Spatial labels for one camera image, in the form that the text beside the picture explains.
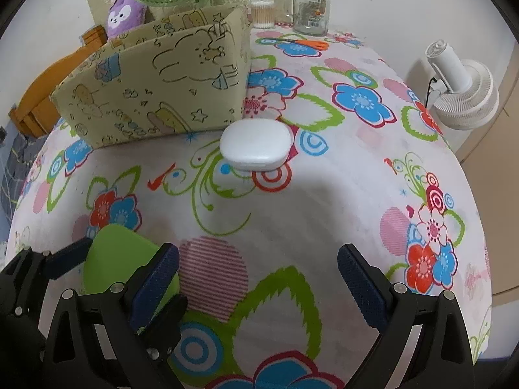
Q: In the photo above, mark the cotton swab container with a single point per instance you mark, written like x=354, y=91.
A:
x=262, y=14

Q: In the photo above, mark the grey plaid cloth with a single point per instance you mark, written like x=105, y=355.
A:
x=16, y=162

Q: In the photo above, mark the green plastic plate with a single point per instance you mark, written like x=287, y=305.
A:
x=117, y=255

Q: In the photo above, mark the glass mug jar green lid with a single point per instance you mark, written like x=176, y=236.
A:
x=310, y=12

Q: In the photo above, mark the yellow printed storage box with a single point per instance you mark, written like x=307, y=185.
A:
x=162, y=89

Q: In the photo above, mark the orange scissors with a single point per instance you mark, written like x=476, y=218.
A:
x=314, y=43

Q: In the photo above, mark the white oval case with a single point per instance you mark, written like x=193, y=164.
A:
x=255, y=142

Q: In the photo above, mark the purple plush toy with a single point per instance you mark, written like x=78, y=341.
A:
x=123, y=16

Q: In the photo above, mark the beige wooden door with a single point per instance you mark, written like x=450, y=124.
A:
x=502, y=170

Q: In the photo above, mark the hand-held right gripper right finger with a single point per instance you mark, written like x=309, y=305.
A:
x=363, y=287

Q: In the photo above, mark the wooden chair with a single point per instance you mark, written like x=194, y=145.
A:
x=44, y=85

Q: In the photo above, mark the white clip fan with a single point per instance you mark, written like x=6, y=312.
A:
x=466, y=93

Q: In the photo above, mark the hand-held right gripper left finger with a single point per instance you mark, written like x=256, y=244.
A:
x=156, y=287

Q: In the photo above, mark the floral tablecloth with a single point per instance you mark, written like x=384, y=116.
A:
x=324, y=210

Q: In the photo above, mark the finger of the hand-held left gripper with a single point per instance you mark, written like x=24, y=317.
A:
x=166, y=324
x=69, y=257

